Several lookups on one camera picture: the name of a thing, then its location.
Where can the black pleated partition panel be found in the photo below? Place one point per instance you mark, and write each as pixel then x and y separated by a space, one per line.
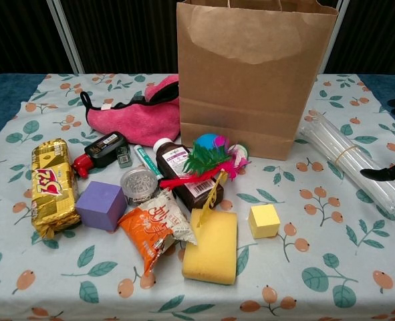
pixel 123 33
pixel 16 33
pixel 377 33

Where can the brown medicine bottle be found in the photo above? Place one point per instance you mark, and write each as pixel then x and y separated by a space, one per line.
pixel 173 158

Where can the blue table cover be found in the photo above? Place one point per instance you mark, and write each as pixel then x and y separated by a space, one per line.
pixel 3 100

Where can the orange snack packet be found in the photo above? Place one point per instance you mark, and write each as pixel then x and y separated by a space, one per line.
pixel 150 230

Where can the green white tube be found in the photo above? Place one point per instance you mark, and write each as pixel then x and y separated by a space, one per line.
pixel 145 158

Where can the yellow sponge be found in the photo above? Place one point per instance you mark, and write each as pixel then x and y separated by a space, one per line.
pixel 210 254

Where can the purple foam cube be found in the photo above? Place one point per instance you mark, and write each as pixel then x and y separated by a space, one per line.
pixel 98 207

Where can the blue ball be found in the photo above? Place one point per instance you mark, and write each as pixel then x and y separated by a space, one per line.
pixel 205 141

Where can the gold biscuit pack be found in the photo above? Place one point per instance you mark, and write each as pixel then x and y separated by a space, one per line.
pixel 51 187

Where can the floral tablecloth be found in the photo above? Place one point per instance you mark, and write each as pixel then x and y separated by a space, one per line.
pixel 317 250

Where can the small yellow cube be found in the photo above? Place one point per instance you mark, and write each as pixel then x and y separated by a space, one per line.
pixel 264 222

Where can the green white round toy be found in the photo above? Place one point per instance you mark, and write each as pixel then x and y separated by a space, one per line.
pixel 241 150

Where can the black bottle red cap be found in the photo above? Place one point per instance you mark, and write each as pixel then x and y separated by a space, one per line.
pixel 105 147

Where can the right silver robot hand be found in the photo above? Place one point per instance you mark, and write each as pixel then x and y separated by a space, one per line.
pixel 384 174

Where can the bundle of clear straws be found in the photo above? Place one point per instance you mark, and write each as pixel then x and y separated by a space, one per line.
pixel 347 157

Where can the round clear pin tin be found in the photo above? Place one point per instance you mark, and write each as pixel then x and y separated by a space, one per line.
pixel 138 182

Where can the colourful feather toy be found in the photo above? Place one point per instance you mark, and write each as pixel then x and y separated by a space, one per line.
pixel 207 160

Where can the brown paper bag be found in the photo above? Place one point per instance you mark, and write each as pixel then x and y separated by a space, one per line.
pixel 250 83

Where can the pink towel black trim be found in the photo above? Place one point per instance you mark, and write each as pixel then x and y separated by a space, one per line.
pixel 133 117

